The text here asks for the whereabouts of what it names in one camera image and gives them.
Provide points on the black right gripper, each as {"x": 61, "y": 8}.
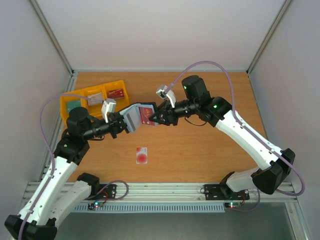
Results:
{"x": 167, "y": 114}

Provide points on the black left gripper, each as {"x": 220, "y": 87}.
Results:
{"x": 114, "y": 119}

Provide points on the red white circle card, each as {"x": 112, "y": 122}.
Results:
{"x": 141, "y": 155}

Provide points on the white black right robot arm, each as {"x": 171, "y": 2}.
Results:
{"x": 271, "y": 169}

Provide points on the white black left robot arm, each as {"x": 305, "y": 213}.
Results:
{"x": 44, "y": 213}

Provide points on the maroon stripe card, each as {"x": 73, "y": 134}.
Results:
{"x": 145, "y": 113}

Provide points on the red card in bin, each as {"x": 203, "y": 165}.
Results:
{"x": 116, "y": 94}

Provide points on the green card in bin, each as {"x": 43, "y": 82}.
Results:
{"x": 70, "y": 105}

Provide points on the yellow three-compartment bin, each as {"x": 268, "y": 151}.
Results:
{"x": 83, "y": 94}

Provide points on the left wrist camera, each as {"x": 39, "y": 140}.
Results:
{"x": 108, "y": 106}

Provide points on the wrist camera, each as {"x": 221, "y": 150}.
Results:
{"x": 164, "y": 93}
{"x": 108, "y": 106}

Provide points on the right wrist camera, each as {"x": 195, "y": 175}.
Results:
{"x": 164, "y": 93}

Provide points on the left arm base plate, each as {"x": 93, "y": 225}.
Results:
{"x": 109, "y": 192}

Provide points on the aluminium front rail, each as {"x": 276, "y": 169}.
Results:
{"x": 188, "y": 192}

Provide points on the grey slotted cable duct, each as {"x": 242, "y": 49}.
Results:
{"x": 137, "y": 208}

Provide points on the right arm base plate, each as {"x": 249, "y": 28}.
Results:
{"x": 214, "y": 192}

